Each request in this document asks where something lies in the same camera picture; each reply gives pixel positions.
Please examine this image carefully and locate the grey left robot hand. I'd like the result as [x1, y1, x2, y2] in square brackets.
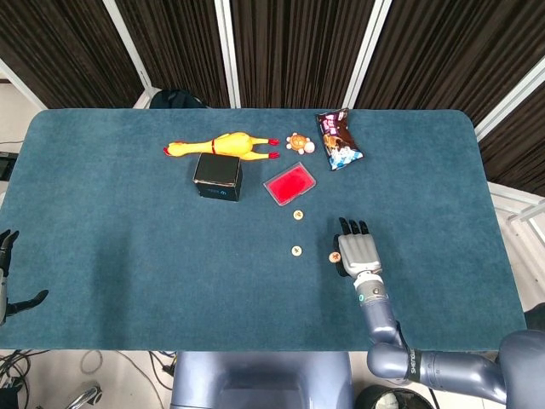
[0, 228, 50, 327]

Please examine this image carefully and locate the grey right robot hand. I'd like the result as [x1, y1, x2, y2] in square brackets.
[331, 216, 383, 279]

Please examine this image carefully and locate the black electronic device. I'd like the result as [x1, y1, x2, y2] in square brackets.
[0, 151, 19, 181]

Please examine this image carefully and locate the red ink pad case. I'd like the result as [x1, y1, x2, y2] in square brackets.
[262, 161, 318, 209]

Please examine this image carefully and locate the dark snack bag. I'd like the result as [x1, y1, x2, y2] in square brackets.
[315, 107, 365, 172]

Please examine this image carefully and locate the teal velvet tablecloth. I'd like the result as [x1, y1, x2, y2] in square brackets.
[0, 108, 528, 353]

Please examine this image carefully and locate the orange turtle toy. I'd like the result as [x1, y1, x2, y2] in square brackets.
[284, 132, 317, 154]

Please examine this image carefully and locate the black waste bin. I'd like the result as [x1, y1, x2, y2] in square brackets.
[355, 383, 432, 409]

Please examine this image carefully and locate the chrome metal leg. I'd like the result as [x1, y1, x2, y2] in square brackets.
[70, 382, 104, 409]

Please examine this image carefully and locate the blue-grey robot torso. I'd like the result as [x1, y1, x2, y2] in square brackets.
[169, 350, 355, 409]

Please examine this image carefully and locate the black cardboard box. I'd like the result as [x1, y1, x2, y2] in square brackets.
[192, 153, 244, 203]

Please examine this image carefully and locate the white metal rack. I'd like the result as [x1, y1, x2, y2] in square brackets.
[487, 181, 545, 225]

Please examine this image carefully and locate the yellow rubber chicken toy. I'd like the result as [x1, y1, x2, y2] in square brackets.
[163, 131, 281, 162]

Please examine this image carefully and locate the dark brown curtain panel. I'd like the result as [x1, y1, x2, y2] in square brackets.
[114, 0, 233, 108]
[355, 0, 545, 127]
[479, 91, 545, 195]
[0, 0, 144, 110]
[232, 0, 376, 110]

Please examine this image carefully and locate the black bag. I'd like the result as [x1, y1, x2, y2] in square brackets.
[148, 88, 210, 110]

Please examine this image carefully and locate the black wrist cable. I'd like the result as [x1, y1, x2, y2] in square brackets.
[394, 320, 413, 353]

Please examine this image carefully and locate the black cable bundle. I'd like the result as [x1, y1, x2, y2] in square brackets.
[0, 349, 48, 409]

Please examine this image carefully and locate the white partition frame post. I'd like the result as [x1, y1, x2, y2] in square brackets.
[473, 66, 545, 140]
[343, 0, 393, 110]
[0, 57, 47, 111]
[100, 0, 155, 110]
[214, 0, 243, 108]

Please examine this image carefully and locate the black cable with plug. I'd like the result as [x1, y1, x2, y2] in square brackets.
[147, 349, 180, 380]

